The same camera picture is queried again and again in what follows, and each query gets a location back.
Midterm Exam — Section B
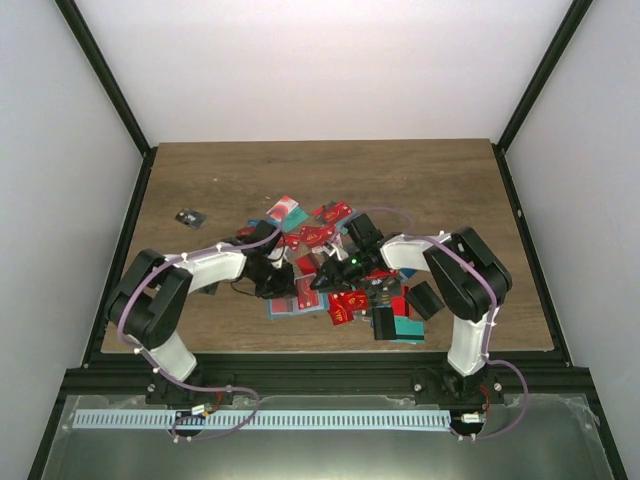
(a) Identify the small black card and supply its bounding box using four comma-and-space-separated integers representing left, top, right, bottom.
174, 208, 206, 230

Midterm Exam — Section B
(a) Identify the blue leather card holder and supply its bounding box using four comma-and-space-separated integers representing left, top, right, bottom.
267, 274, 329, 319

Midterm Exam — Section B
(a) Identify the red vip card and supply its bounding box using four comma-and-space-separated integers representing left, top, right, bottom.
328, 290, 369, 326
313, 201, 353, 225
295, 274, 326, 313

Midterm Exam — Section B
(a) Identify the white red circle card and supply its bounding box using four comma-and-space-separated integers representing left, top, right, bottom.
267, 195, 299, 222

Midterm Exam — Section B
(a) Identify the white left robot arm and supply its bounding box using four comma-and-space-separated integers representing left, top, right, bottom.
105, 220, 297, 404

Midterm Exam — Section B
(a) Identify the light blue slotted rail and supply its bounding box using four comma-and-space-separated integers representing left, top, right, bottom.
72, 409, 451, 432

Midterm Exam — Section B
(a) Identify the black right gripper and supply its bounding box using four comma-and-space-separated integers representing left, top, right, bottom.
310, 249, 371, 294

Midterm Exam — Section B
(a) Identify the black aluminium frame rail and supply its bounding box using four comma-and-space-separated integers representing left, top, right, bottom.
60, 352, 595, 397

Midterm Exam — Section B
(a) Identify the teal card with stripe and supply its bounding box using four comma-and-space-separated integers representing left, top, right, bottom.
394, 316, 425, 344

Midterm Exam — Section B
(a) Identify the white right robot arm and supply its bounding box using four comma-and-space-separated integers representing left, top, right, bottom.
310, 212, 513, 403

